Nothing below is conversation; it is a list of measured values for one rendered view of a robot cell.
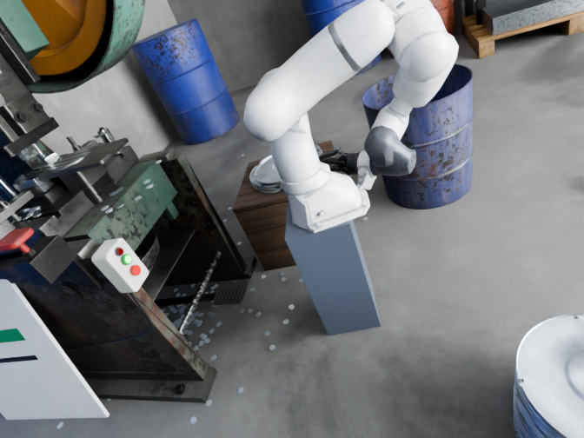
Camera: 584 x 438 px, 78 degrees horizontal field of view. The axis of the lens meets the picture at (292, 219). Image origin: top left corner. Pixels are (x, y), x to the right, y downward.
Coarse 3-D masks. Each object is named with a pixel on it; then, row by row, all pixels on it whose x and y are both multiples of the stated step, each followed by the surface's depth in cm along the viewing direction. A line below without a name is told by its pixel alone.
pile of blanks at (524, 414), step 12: (516, 372) 74; (516, 384) 76; (516, 396) 77; (516, 408) 79; (528, 408) 70; (516, 420) 81; (528, 420) 72; (540, 420) 67; (528, 432) 75; (540, 432) 69; (552, 432) 65
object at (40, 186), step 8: (56, 160) 112; (40, 168) 111; (48, 168) 107; (32, 176) 105; (16, 184) 106; (24, 184) 105; (32, 184) 104; (40, 184) 105; (48, 184) 107; (32, 192) 106; (40, 192) 106
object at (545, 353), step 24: (528, 336) 78; (552, 336) 76; (576, 336) 75; (528, 360) 74; (552, 360) 73; (576, 360) 71; (552, 384) 69; (576, 384) 68; (552, 408) 66; (576, 408) 65; (576, 432) 63
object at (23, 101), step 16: (0, 64) 95; (0, 80) 95; (16, 80) 99; (0, 96) 93; (16, 96) 98; (32, 96) 99; (0, 112) 93; (16, 112) 94; (32, 112) 99; (0, 128) 93; (16, 128) 95; (32, 128) 98; (0, 144) 97
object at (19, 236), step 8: (16, 232) 80; (24, 232) 78; (32, 232) 80; (0, 240) 79; (8, 240) 78; (16, 240) 76; (24, 240) 78; (0, 248) 77; (8, 248) 76; (16, 248) 76; (24, 248) 80
